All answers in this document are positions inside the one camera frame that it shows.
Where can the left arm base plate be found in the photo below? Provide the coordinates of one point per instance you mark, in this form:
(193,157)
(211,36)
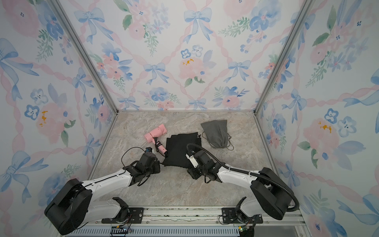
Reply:
(133,215)

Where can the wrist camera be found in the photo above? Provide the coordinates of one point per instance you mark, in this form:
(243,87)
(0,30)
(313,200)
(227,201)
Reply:
(149,151)
(192,160)

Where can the plain black pouch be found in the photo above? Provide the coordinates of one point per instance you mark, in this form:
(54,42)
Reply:
(176,146)

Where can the grey drawstring pouch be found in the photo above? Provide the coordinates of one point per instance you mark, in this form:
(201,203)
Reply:
(216,134)

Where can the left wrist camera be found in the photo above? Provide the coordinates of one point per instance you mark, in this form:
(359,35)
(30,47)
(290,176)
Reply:
(149,151)

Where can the aluminium front rail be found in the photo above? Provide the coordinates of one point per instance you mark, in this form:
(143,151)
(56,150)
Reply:
(195,221)

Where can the pink hair dryer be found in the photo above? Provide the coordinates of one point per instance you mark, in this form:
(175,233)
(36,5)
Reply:
(153,137)

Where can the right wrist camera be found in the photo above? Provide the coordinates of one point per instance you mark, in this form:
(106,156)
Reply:
(192,160)

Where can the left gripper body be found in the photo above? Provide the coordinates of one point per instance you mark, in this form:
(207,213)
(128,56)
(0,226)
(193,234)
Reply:
(156,168)

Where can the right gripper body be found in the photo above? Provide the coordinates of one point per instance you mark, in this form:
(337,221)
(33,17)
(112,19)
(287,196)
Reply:
(192,171)

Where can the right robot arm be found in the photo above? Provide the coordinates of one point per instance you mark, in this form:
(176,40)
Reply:
(271,196)

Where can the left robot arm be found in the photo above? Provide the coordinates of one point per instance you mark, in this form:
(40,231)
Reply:
(77,203)

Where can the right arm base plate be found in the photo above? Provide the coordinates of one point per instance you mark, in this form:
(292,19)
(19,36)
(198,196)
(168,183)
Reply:
(231,216)

